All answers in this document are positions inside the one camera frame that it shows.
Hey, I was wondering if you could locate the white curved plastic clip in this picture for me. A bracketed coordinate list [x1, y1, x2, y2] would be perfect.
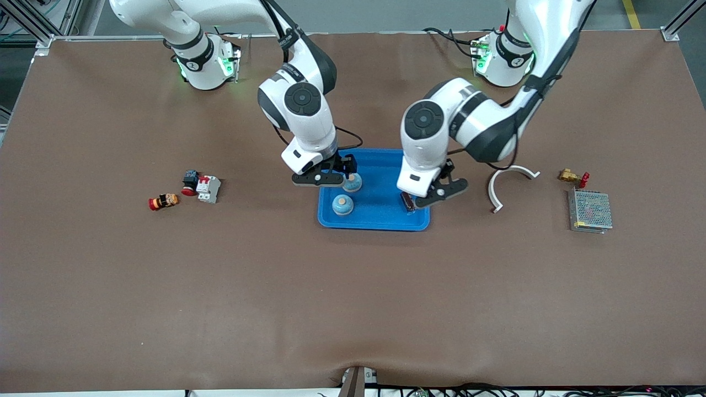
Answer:
[488, 165, 541, 214]

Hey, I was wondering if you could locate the blue plastic tray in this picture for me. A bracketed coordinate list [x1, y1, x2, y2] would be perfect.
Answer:
[317, 147, 431, 232]

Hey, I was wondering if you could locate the brown table mat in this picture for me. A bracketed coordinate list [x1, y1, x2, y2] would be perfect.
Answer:
[0, 30, 706, 393]

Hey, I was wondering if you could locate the metal mesh power supply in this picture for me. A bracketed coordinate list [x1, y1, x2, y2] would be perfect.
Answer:
[567, 187, 614, 235]

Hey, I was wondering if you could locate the red orange emergency stop button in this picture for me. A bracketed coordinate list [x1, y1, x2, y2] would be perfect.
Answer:
[148, 192, 180, 212]

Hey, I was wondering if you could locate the yellow floor tape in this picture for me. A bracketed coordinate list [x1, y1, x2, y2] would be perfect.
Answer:
[622, 0, 643, 30]

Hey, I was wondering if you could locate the brass valve red handle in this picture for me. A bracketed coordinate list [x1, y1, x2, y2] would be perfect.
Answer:
[557, 168, 591, 188]

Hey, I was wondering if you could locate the white circuit breaker red switch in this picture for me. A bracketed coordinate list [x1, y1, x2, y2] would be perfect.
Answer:
[196, 175, 222, 205]

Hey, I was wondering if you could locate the black arm base cable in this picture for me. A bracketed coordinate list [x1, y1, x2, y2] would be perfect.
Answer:
[422, 26, 480, 58]

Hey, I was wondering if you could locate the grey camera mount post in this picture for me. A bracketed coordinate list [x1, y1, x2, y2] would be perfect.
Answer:
[338, 365, 379, 397]

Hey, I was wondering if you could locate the aluminium frame profile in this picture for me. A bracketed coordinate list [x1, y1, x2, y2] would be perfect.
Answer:
[0, 0, 83, 50]
[661, 0, 706, 42]

